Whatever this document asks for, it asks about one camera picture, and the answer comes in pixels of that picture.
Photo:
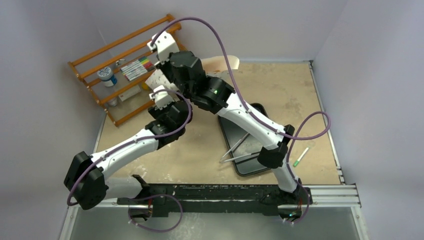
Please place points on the small white box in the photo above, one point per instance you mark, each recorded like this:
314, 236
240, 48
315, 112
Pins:
129, 93

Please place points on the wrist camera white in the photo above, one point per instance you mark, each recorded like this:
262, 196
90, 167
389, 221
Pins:
161, 97
163, 45

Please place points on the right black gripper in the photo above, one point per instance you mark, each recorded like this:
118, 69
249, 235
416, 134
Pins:
167, 67

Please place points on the pack of coloured markers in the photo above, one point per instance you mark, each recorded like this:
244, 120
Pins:
137, 68

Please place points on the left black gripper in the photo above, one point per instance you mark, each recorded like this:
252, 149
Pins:
159, 114

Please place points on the orange wooden rack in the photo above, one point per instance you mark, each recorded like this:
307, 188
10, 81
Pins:
118, 84

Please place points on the green cap white marker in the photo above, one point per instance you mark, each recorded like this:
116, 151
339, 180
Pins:
295, 164

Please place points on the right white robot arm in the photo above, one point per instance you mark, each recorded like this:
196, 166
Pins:
274, 138

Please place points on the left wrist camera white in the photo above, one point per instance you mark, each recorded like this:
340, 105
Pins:
161, 97

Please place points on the patterned white paper bag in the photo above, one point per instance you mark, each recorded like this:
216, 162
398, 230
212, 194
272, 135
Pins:
213, 66

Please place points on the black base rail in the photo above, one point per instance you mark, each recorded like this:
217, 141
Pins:
160, 199

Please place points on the black plastic tray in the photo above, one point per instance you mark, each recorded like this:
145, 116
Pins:
232, 133

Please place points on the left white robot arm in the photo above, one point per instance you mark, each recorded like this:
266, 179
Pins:
87, 174

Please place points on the blue lid jar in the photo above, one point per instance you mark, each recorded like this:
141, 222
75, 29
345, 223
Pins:
107, 77

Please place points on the aluminium frame rail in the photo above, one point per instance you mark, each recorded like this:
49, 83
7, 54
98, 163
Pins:
322, 195

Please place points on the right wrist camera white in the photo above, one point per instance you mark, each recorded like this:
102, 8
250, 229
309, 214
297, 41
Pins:
163, 45

